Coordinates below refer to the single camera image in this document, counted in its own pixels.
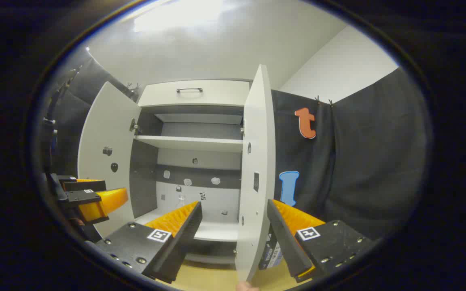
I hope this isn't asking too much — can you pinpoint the dark box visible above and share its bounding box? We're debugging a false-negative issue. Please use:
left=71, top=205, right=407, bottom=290
left=258, top=226, right=284, bottom=270

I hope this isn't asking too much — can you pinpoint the grey cabinet door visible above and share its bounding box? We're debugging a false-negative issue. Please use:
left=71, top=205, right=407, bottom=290
left=78, top=82, right=142, bottom=239
left=235, top=65, right=277, bottom=283

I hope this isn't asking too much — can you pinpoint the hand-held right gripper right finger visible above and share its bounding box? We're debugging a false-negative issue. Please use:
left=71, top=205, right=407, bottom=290
left=267, top=199, right=376, bottom=283

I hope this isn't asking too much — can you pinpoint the white cabinet shelf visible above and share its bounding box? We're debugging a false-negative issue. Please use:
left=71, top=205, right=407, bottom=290
left=135, top=135, right=244, bottom=153

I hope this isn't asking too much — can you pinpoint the grey cabinet drawer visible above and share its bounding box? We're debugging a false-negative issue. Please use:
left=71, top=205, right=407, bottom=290
left=138, top=80, right=252, bottom=108

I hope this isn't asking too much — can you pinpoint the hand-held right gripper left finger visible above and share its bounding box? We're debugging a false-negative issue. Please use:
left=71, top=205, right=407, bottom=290
left=95, top=201, right=203, bottom=284

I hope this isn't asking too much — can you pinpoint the grey cabinet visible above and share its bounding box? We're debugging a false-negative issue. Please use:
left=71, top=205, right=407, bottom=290
left=130, top=79, right=254, bottom=266

